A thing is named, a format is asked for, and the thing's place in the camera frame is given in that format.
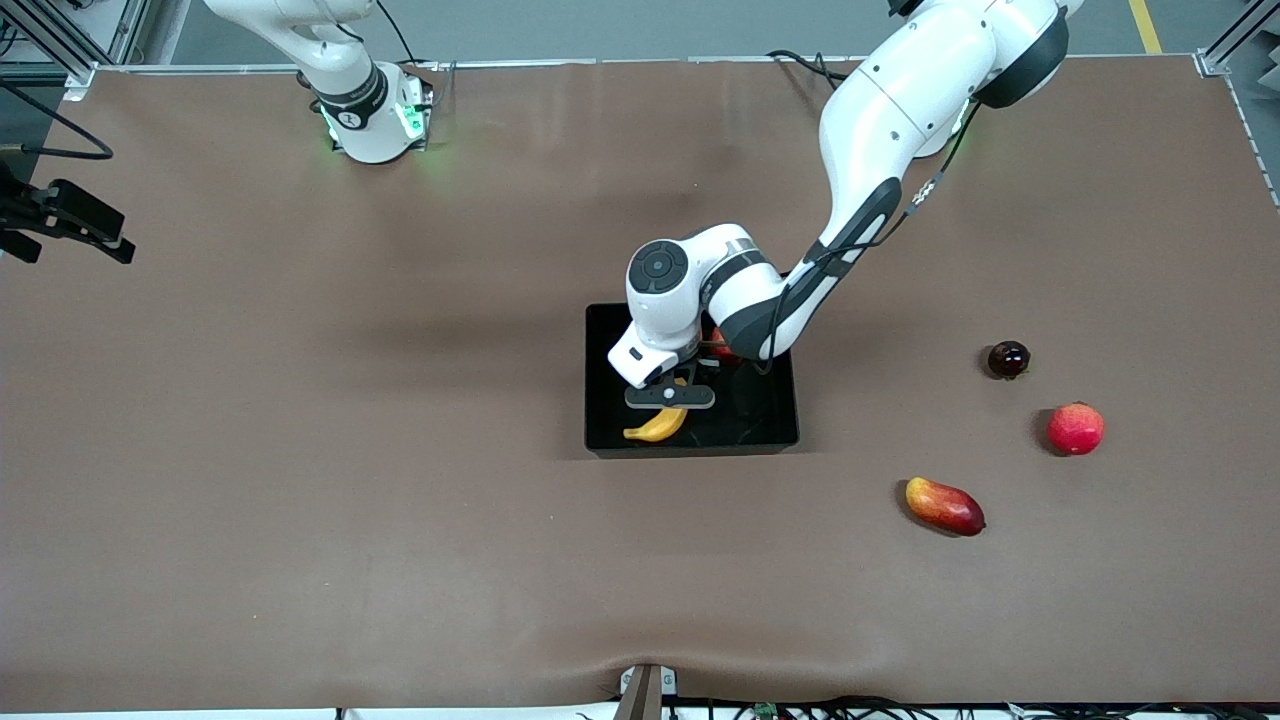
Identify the red round pomegranate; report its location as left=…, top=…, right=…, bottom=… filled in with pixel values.
left=1046, top=401, right=1107, bottom=457

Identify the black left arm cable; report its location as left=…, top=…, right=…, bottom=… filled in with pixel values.
left=700, top=95, right=981, bottom=379

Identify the black plastic box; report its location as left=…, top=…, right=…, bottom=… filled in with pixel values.
left=584, top=303, right=802, bottom=461

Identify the black base power cable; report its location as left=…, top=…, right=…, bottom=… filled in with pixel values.
left=765, top=48, right=839, bottom=93

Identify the aluminium frame profile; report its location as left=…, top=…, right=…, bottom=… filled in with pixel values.
left=1195, top=0, right=1280, bottom=79
left=0, top=0, right=151, bottom=101

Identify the yellow banana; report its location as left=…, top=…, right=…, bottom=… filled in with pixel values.
left=622, top=378, right=691, bottom=444

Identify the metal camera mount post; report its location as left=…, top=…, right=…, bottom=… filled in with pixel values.
left=612, top=663, right=679, bottom=720

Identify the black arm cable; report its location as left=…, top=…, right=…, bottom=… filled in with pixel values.
left=700, top=95, right=981, bottom=379
left=0, top=78, right=115, bottom=161

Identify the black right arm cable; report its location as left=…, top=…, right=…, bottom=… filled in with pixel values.
left=0, top=78, right=115, bottom=161

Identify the red yellow mango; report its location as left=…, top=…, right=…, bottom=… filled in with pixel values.
left=905, top=476, right=987, bottom=538

